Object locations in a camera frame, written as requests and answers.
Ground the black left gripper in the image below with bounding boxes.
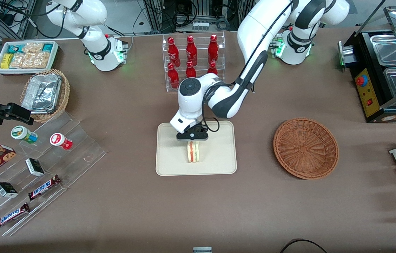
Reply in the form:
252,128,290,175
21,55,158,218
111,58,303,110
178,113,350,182
176,125,209,146

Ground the triangular sandwich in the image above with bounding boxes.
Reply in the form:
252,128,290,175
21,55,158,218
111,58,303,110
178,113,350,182
187,141,202,163

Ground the cream plastic tray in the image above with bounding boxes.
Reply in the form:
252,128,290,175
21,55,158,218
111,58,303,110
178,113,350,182
156,121,237,176

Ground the aluminium foil tray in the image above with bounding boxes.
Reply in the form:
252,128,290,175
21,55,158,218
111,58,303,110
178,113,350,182
21,73,62,114

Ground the light wicker basket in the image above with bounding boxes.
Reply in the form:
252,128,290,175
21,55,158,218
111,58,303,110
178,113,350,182
20,69,70,123

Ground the round brown wicker basket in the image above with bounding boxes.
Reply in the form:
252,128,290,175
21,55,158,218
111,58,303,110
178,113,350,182
273,118,339,180

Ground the green lid cup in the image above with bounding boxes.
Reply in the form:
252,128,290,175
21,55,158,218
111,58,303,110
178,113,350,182
11,125,38,144

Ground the red lid cup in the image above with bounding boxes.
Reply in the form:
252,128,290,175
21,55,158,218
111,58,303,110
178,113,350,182
49,133,73,150

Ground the small black carton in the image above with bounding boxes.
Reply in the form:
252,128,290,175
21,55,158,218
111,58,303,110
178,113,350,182
25,158,45,177
0,182,19,198

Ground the clear peanut snack bag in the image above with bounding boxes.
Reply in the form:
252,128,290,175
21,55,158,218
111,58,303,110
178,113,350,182
10,52,50,69
22,43,44,54

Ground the yellow snack pack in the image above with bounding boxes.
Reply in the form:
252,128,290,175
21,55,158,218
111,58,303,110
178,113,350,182
0,53,13,69

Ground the clear acrylic bottle rack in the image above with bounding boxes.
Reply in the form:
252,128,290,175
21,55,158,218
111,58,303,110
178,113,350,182
162,31,226,92

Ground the clear acrylic stepped display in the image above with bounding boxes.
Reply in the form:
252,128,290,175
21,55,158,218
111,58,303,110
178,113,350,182
0,111,107,237

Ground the white rectangular snack bin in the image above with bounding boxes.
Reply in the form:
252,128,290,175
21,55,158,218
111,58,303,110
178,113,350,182
0,41,60,76

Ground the snickers chocolate bar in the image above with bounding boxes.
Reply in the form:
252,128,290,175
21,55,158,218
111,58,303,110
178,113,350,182
0,203,30,230
28,175,61,201

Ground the black food warmer machine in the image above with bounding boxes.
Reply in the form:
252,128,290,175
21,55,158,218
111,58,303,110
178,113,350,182
338,5,396,123

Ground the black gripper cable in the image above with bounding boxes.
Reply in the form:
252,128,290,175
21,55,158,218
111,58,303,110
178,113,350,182
201,82,240,133

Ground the black looped cable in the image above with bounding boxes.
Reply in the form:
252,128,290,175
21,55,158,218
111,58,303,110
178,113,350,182
279,239,328,253

